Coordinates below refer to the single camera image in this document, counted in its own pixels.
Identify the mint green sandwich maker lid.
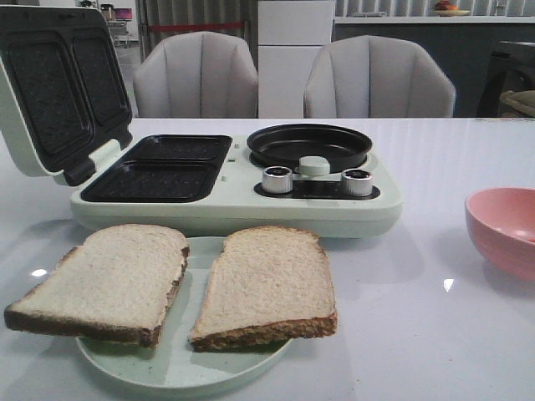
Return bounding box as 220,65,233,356
1,5,132,186

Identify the mint green pan handle knob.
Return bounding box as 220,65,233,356
297,155,330,177

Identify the right beige upholstered chair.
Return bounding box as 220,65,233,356
303,35,456,119

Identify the white bread slice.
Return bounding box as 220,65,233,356
4,224,189,348
189,226,338,352

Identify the mint green round plate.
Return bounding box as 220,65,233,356
76,236,292,398

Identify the silver control knob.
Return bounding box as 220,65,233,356
261,166,293,194
340,169,373,197

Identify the dark grey kitchen counter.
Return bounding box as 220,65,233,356
334,16,534,117

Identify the left silver control knob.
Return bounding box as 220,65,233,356
261,166,293,194

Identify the left beige upholstered chair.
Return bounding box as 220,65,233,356
133,32,258,119

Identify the white refrigerator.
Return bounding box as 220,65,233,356
257,1,335,119

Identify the pink bowl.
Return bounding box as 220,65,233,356
465,187,534,282

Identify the black round frying pan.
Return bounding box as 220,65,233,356
247,123,373,173

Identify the mint green breakfast maker base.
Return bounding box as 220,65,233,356
71,134,402,238

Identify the fruit plate on counter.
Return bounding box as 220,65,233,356
431,0,470,17

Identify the right silver control knob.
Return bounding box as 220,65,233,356
340,169,373,197

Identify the beige upholstered chair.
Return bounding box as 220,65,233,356
133,32,258,119
303,35,456,119

